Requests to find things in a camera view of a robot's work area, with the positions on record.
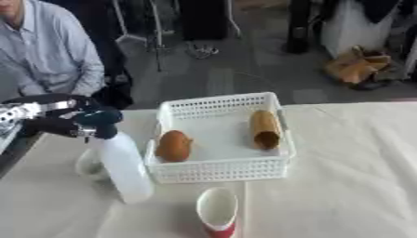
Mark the white perforated plastic basket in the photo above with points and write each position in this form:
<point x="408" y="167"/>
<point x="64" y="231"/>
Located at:
<point x="217" y="136"/>

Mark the metal tripod stand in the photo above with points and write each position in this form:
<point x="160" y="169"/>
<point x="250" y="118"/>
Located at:
<point x="157" y="31"/>

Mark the long brown bread roll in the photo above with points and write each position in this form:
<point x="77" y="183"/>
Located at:
<point x="265" y="128"/>

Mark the red and white paper cup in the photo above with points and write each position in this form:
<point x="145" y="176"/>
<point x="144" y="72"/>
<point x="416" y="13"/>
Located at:
<point x="218" y="212"/>

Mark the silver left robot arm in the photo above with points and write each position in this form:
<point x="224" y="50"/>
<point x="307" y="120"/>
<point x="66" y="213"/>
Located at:
<point x="12" y="116"/>

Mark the white plastic bottle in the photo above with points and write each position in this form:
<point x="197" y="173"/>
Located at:
<point x="124" y="167"/>

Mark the brown oval bread roll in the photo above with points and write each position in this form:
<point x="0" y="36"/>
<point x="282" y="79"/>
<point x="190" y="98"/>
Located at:
<point x="173" y="146"/>

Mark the person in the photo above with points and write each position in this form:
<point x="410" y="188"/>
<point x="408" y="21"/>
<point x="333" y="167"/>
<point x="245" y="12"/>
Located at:
<point x="46" y="52"/>

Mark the brown paper bag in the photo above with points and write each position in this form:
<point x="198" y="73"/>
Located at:
<point x="358" y="66"/>

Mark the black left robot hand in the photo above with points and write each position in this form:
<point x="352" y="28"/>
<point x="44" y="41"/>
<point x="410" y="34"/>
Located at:
<point x="54" y="125"/>

